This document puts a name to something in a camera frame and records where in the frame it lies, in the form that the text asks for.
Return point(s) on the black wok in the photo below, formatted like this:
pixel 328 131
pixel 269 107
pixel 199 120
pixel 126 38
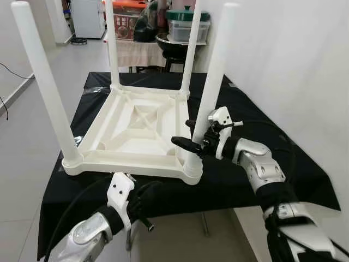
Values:
pixel 172 46

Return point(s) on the white plastic children table top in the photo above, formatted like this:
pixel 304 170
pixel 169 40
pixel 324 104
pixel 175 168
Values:
pixel 136 125

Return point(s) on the white fridge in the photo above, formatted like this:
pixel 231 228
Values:
pixel 87 19

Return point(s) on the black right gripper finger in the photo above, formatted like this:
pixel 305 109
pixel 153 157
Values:
pixel 191 124
pixel 185 144

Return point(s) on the black bag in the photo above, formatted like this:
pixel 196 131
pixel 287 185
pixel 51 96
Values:
pixel 147 27

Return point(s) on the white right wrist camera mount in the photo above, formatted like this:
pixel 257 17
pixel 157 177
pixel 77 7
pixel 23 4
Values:
pixel 221 115

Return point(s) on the black tablecloth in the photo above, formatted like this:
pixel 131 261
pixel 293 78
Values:
pixel 262 142

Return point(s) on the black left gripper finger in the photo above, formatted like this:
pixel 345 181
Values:
pixel 150 191

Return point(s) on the beige table cloth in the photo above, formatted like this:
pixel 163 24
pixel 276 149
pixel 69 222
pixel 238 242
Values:
pixel 139 53

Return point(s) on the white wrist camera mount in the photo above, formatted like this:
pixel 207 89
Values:
pixel 221 115
pixel 120 188

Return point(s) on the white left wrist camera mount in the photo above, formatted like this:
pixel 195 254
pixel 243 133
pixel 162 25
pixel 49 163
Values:
pixel 120 188

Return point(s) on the green lid clear container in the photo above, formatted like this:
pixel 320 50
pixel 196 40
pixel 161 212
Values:
pixel 180 30

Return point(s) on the grey metal table leg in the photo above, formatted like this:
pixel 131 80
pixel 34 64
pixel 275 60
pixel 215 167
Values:
pixel 205 224
pixel 129 237

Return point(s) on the orange lid storage box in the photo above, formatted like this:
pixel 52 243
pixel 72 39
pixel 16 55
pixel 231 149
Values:
pixel 128 24

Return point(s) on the small grey tape strip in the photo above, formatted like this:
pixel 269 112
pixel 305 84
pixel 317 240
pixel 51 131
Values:
pixel 228 84

